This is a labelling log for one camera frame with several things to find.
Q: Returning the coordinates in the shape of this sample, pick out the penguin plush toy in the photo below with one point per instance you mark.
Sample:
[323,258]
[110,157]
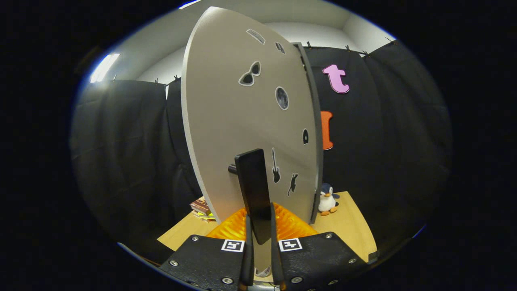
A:
[326,200]

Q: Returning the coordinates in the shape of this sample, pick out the stack of books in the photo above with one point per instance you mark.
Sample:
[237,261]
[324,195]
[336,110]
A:
[201,208]

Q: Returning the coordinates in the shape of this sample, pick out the black backdrop cloth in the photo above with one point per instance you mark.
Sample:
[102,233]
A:
[129,141]

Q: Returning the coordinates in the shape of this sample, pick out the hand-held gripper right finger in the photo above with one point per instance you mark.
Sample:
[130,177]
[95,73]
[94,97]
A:
[274,258]

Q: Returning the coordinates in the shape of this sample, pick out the dark grey shoe cabinet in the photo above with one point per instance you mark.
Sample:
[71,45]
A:
[320,169]

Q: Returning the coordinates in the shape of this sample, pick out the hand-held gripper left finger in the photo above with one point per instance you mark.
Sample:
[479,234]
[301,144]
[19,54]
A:
[248,258]

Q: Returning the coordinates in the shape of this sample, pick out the small ceiling light panel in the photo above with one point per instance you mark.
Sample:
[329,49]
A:
[104,68]

